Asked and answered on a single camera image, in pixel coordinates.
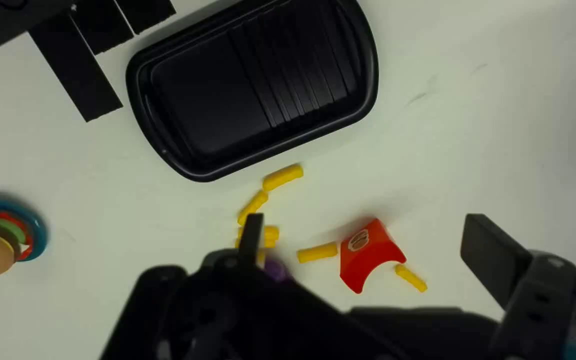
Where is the purple toy ball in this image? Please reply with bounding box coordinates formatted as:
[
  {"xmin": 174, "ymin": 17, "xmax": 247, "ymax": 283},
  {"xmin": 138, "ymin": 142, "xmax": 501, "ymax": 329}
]
[{"xmin": 264, "ymin": 258, "xmax": 290, "ymax": 283}]

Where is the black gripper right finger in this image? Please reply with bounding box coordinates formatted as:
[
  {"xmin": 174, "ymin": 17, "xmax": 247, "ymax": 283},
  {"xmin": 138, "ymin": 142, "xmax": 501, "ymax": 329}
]
[{"xmin": 461, "ymin": 212, "xmax": 576, "ymax": 360}]

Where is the teal toy plate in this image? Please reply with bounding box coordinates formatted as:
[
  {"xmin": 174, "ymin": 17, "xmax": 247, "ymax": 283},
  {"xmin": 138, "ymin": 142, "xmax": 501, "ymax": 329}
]
[{"xmin": 0, "ymin": 192, "xmax": 51, "ymax": 265}]

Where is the black tape strip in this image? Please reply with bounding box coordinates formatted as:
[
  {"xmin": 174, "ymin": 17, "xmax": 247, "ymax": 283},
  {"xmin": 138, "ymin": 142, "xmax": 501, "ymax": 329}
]
[
  {"xmin": 26, "ymin": 10, "xmax": 124, "ymax": 125},
  {"xmin": 66, "ymin": 0, "xmax": 136, "ymax": 56},
  {"xmin": 115, "ymin": 0, "xmax": 179, "ymax": 37}
]

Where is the orange fries container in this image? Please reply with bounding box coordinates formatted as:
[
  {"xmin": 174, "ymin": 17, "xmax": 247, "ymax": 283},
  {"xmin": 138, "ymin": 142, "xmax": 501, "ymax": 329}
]
[{"xmin": 338, "ymin": 216, "xmax": 408, "ymax": 296}]

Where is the black plastic tray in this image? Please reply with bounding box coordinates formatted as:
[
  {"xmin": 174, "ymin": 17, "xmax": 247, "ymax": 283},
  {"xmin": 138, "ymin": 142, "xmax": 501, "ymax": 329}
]
[{"xmin": 124, "ymin": 0, "xmax": 380, "ymax": 184}]

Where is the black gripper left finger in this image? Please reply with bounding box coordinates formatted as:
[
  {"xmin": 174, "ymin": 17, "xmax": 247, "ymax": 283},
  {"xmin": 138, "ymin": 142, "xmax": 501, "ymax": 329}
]
[{"xmin": 236, "ymin": 212, "xmax": 266, "ymax": 269}]

